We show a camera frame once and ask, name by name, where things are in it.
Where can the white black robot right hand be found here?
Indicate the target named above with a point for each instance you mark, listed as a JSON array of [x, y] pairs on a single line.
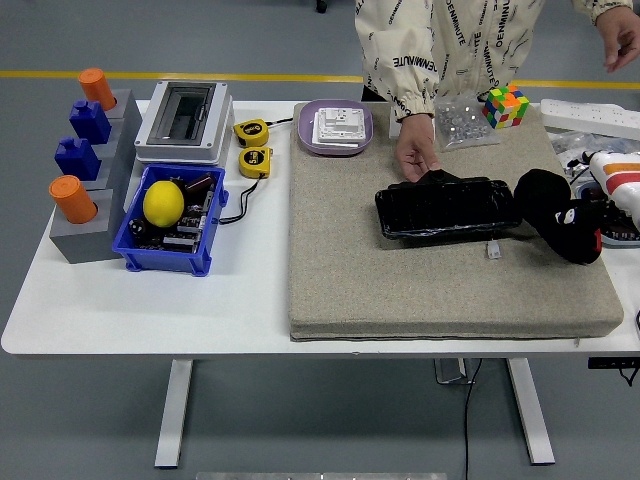
[[622, 180]]

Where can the person's right hand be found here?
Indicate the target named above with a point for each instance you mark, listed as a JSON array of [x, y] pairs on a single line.
[[415, 142]]

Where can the person's left hand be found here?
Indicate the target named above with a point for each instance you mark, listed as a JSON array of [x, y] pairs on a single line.
[[620, 35]]

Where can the glossy black panel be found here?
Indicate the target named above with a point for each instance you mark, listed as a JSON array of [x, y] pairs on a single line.
[[440, 207]]

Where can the black rag with red tag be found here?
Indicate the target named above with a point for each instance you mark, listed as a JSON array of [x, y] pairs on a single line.
[[540, 192]]

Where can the person's right forearm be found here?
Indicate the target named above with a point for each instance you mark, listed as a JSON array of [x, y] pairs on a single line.
[[402, 85]]

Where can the person's left forearm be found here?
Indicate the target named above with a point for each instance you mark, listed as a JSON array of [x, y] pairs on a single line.
[[595, 7]]

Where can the black table control panel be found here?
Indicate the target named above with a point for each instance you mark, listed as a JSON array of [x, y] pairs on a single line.
[[612, 363]]

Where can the clear bag of metal parts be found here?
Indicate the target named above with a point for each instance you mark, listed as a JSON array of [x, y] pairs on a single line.
[[460, 127]]

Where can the dark circuit board on plate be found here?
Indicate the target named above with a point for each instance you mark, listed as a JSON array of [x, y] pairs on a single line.
[[617, 231]]

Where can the light blue plate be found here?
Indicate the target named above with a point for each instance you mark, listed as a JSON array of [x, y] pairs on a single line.
[[622, 242]]

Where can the clear plastic bag of parts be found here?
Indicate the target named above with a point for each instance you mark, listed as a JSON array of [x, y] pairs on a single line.
[[570, 145]]

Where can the white power strip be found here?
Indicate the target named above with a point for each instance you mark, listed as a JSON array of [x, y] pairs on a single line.
[[590, 117]]

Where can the colourful puzzle cube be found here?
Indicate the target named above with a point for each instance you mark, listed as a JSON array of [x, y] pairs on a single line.
[[505, 107]]

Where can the purple tray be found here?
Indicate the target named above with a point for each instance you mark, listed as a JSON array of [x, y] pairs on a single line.
[[306, 137]]

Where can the person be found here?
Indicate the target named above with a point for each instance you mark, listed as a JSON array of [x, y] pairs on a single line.
[[465, 40]]

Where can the small white connector plug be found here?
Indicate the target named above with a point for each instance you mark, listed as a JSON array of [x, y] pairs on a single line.
[[493, 250]]

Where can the grey-brown mat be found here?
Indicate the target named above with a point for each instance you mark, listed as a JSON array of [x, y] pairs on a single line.
[[400, 280]]

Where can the yellow tape measure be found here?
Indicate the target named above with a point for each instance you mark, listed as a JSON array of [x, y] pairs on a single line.
[[255, 162], [250, 132]]

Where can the black chair wheel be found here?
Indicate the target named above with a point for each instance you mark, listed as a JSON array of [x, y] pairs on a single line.
[[321, 5]]

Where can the dark brown capacitor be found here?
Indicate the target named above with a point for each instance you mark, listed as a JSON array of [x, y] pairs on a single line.
[[199, 182]]

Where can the dark circuit boards in bin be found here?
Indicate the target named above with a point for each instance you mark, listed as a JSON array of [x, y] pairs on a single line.
[[190, 222]]

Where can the white table leg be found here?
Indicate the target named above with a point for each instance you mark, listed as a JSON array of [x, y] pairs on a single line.
[[532, 415], [172, 415]]

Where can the yellow lemon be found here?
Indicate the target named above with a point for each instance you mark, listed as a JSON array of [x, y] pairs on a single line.
[[162, 202]]

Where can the grey electrical box clear window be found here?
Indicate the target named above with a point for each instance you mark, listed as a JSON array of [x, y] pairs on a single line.
[[150, 145]]

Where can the blue plastic bin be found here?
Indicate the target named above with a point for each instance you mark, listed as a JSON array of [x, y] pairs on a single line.
[[160, 257]]

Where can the orange cylinder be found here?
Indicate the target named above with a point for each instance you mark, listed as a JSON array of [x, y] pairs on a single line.
[[72, 200], [97, 87]]

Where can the blue notched block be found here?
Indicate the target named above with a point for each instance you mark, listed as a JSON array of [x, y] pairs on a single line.
[[77, 160], [90, 122]]

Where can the grey stepped block holder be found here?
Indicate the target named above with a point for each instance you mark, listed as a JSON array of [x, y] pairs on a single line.
[[85, 245]]

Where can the white wall socket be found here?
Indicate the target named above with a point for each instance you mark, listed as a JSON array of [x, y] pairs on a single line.
[[340, 125]]

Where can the metal bracket under table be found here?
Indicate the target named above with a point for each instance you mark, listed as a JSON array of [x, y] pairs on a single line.
[[450, 372]]

